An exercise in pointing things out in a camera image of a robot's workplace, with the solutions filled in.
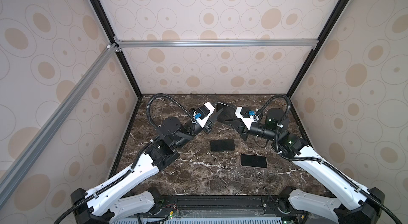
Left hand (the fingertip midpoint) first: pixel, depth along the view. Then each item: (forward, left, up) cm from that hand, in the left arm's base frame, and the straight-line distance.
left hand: (222, 106), depth 54 cm
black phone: (+7, -4, -46) cm, 47 cm away
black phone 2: (-2, -22, -48) cm, 53 cm away
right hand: (+2, -4, -12) cm, 13 cm away
